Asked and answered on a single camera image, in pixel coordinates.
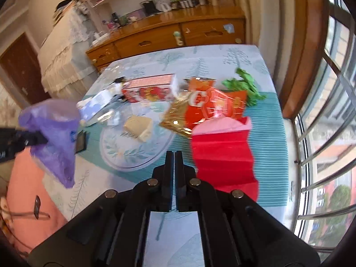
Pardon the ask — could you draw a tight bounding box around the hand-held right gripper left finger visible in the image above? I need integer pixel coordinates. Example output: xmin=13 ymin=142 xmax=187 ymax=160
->
xmin=28 ymin=150 xmax=174 ymax=267

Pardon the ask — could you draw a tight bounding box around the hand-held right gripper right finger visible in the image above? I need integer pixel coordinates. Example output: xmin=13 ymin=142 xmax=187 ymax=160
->
xmin=175 ymin=150 xmax=321 ymax=267

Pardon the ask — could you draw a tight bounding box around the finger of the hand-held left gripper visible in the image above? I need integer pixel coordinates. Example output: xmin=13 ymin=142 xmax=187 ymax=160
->
xmin=17 ymin=129 xmax=48 ymax=147
xmin=70 ymin=129 xmax=88 ymax=154

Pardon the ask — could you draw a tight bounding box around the purple plastic bag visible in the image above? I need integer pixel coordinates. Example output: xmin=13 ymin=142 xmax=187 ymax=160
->
xmin=18 ymin=98 xmax=82 ymax=189

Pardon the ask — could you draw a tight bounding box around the clear plastic wrapper white label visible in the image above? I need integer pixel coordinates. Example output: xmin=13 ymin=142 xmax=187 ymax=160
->
xmin=93 ymin=108 xmax=123 ymax=127

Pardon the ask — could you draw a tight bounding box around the pink blanket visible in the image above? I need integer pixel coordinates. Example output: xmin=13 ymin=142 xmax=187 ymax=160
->
xmin=0 ymin=148 xmax=71 ymax=258

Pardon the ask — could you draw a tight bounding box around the blue dotted small box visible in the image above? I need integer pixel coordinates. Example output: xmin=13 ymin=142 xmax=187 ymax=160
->
xmin=78 ymin=88 xmax=119 ymax=122

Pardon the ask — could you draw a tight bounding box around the red paper sheet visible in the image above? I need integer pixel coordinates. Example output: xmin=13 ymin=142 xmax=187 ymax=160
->
xmin=191 ymin=116 xmax=260 ymax=201

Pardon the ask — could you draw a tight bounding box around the beige crumpled paper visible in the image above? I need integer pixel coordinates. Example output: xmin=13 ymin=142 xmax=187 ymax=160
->
xmin=123 ymin=115 xmax=154 ymax=143

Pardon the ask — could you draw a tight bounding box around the gold clear plastic wrapper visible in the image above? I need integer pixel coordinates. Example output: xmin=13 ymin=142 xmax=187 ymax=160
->
xmin=159 ymin=94 xmax=196 ymax=139

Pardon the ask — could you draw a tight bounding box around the brown wooden door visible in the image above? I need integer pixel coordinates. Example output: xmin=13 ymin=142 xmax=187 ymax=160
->
xmin=0 ymin=31 xmax=45 ymax=109

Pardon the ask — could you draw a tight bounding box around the orange snack bag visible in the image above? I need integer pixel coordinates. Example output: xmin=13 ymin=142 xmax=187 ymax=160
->
xmin=184 ymin=77 xmax=249 ymax=131

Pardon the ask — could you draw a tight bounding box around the red cardboard box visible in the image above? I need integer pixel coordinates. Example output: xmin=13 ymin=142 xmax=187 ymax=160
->
xmin=120 ymin=73 xmax=179 ymax=104

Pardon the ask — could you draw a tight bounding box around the white lace furniture cover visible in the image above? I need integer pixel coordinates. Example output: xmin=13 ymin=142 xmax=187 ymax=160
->
xmin=37 ymin=5 xmax=100 ymax=101

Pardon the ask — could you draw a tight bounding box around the green plastic wrapper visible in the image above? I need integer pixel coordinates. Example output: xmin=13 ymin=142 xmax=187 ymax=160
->
xmin=222 ymin=67 xmax=267 ymax=107

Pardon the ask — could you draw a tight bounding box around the wooden sideboard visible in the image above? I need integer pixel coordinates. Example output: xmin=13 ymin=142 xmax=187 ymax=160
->
xmin=85 ymin=5 xmax=247 ymax=73

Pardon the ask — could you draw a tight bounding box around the metal window guard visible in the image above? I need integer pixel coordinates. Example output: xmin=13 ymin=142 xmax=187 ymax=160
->
xmin=291 ymin=0 xmax=356 ymax=258

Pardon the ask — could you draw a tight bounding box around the white kettle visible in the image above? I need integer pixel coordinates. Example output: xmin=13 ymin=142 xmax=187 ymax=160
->
xmin=156 ymin=0 xmax=172 ymax=13

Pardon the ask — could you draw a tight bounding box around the row of small jars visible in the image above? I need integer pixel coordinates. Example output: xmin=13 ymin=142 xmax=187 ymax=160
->
xmin=171 ymin=0 xmax=207 ymax=9

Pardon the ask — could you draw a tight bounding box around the black cable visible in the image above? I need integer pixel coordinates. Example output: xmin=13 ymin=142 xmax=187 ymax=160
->
xmin=6 ymin=195 xmax=51 ymax=220

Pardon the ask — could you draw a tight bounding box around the pink picture frame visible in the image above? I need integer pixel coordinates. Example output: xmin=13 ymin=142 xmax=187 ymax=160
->
xmin=126 ymin=9 xmax=146 ymax=19

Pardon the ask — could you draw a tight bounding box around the black photo frame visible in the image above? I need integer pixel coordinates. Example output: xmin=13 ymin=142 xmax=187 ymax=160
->
xmin=141 ymin=0 xmax=160 ymax=16

